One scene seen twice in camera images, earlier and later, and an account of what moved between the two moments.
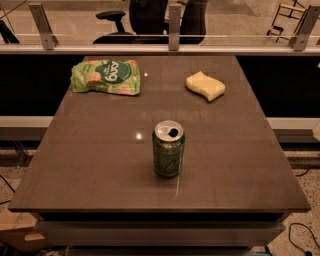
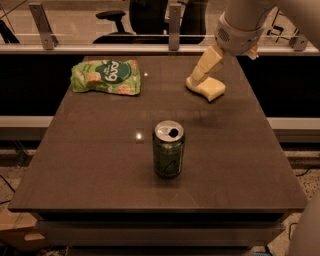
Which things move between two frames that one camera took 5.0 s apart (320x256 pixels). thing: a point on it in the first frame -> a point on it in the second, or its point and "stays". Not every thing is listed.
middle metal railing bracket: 174,26 stays
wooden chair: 287,21 -> 278,30
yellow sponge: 205,85 stays
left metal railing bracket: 40,18 stays
